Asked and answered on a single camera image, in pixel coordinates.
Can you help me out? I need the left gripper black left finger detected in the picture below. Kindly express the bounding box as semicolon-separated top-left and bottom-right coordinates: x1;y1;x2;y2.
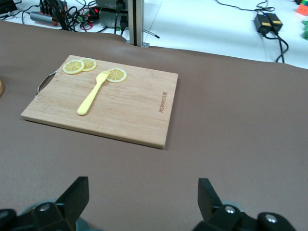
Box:
0;177;90;231

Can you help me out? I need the colourful puzzle cube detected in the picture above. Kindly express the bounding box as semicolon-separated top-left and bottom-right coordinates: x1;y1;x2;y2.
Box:
295;0;308;15

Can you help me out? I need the black adapter cable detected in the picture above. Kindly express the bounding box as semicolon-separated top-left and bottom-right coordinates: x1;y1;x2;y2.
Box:
259;31;290;64

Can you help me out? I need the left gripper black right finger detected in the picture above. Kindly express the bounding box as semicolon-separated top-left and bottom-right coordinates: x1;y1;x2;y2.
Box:
192;178;296;231

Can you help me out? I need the lemon slice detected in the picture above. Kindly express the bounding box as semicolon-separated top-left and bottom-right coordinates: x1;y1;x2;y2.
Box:
105;68;128;83
62;60;85;75
80;58;97;72

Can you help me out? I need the metal electronics case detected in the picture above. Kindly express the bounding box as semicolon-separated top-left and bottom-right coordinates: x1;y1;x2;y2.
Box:
96;0;129;28

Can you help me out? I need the yellow plastic fork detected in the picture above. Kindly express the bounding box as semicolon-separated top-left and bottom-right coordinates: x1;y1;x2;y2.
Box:
77;70;111;116

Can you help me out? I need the bamboo cutting board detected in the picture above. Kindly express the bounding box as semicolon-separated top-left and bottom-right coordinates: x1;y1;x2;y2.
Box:
20;54;179;149

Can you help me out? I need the aluminium camera post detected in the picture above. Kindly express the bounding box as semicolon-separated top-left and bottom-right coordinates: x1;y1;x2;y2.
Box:
127;0;150;48

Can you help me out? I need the black power adapter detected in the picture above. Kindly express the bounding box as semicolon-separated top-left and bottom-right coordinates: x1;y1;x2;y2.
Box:
254;13;273;36
266;13;283;33

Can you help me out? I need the grey cylindrical device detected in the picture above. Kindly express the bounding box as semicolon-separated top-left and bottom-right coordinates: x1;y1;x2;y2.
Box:
29;11;62;25

